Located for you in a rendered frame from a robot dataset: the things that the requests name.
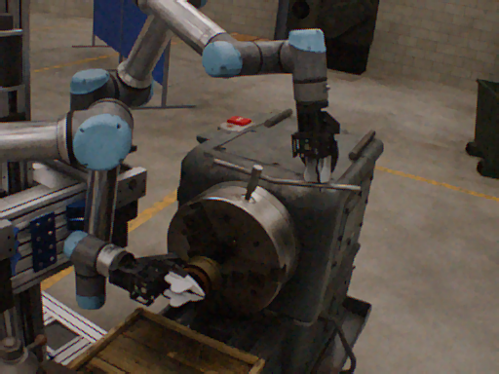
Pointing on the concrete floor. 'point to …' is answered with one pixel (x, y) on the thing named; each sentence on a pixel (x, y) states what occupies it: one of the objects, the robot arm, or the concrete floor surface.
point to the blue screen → (127, 31)
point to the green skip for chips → (486, 130)
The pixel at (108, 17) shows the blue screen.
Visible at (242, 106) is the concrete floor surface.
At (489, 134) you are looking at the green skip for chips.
